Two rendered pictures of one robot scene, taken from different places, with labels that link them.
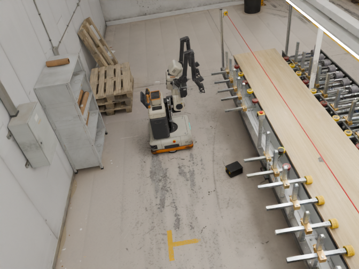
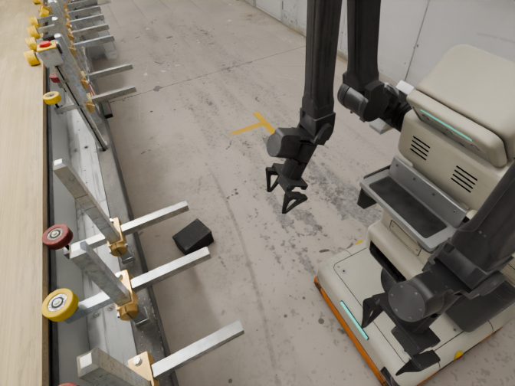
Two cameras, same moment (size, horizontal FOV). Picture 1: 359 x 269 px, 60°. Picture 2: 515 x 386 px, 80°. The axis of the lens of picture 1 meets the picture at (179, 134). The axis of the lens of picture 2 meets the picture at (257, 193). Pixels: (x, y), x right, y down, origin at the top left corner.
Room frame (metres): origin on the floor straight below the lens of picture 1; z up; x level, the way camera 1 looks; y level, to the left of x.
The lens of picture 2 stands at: (4.23, -0.70, 1.66)
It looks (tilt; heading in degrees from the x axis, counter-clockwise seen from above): 47 degrees down; 158
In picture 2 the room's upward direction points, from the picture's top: 6 degrees counter-clockwise
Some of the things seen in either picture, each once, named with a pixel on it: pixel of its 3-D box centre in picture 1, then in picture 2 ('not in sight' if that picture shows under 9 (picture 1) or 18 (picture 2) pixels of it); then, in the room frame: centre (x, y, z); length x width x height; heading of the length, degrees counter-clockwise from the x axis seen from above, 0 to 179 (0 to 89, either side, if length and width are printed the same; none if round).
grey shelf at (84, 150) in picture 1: (77, 115); not in sight; (3.97, 1.47, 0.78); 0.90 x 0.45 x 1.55; 0
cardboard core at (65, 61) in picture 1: (57, 62); not in sight; (4.08, 1.48, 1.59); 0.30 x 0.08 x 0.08; 90
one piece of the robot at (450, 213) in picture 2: (181, 86); (410, 210); (3.93, -0.14, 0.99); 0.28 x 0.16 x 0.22; 0
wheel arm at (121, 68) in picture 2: (267, 173); (96, 75); (2.18, -0.85, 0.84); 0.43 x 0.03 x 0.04; 90
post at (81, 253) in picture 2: (239, 92); (119, 294); (3.72, -0.93, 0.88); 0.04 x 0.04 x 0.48; 0
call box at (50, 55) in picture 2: (260, 115); (50, 55); (2.73, -0.93, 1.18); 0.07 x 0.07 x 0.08; 0
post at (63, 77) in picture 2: (259, 133); (82, 110); (2.73, -0.93, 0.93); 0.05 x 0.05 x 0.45; 0
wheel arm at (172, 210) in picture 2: (240, 108); (129, 228); (3.43, -0.88, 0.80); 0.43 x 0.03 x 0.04; 90
